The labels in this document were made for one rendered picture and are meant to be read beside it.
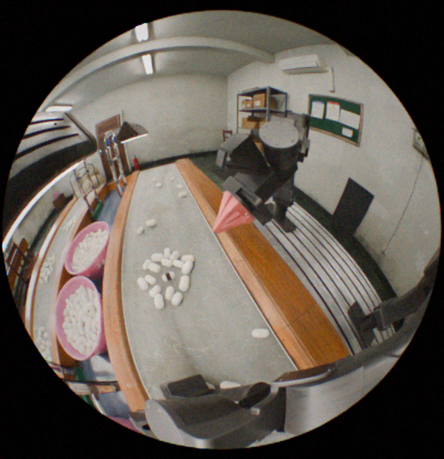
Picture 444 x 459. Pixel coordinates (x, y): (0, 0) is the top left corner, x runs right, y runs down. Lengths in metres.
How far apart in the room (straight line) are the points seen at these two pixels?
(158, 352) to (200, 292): 0.17
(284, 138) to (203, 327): 0.35
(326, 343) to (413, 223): 1.85
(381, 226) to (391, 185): 0.51
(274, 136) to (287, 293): 0.29
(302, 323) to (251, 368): 0.13
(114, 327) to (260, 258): 0.38
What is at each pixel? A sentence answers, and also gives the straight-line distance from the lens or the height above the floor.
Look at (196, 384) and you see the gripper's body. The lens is 0.25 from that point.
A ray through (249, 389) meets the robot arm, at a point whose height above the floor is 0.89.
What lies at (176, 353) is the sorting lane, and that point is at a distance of 0.31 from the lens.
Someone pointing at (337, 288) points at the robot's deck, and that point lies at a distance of 0.57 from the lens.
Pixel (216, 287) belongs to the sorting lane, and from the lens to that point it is 0.33.
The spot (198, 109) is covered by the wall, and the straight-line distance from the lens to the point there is 4.81.
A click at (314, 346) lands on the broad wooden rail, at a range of 0.33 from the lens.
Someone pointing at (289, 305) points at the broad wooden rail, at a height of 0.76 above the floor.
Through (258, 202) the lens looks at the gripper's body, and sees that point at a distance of 0.21.
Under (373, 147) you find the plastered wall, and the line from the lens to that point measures 2.05.
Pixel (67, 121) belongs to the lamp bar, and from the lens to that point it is 0.17.
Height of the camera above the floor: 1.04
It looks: 43 degrees down
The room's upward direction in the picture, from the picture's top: straight up
